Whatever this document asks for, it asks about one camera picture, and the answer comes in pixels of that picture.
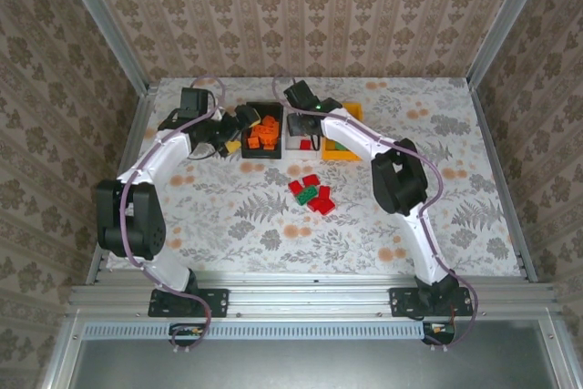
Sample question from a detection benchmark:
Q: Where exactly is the black plastic container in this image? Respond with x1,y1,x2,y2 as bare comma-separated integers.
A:
240,101,285,161

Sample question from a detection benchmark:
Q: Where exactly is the aluminium side frame rail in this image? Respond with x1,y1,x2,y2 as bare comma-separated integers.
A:
86,82,159,285
467,81,539,282

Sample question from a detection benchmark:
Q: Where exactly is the grey metal sheet panel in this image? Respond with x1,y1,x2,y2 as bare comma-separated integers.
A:
67,338,570,389

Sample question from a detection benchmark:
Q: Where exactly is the grey slotted cable duct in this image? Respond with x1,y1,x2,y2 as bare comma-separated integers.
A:
84,321,427,341

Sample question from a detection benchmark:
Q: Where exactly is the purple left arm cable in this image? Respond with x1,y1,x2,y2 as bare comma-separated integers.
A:
118,74,228,353

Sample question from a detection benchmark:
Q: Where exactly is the black connector box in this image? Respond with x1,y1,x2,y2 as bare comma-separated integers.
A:
422,322,456,345
169,322,206,347

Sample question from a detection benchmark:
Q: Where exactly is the floral patterned table cover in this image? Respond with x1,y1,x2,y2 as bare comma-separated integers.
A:
107,77,523,277

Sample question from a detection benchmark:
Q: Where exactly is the aluminium frame post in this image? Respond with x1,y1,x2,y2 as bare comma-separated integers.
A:
467,0,556,87
53,0,152,95

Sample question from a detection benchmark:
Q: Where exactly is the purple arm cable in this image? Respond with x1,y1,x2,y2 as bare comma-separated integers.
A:
271,75,480,353
118,74,228,353

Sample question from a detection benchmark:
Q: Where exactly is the aluminium front frame rail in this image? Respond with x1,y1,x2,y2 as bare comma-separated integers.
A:
67,270,562,318

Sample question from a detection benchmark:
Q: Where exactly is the white plastic container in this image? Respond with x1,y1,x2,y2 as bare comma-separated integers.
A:
282,106,322,161

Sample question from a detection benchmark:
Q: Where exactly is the orange plastic container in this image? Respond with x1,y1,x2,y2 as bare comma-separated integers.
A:
321,102,364,162

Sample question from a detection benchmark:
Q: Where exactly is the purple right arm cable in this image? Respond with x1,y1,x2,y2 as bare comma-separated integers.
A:
271,75,480,353

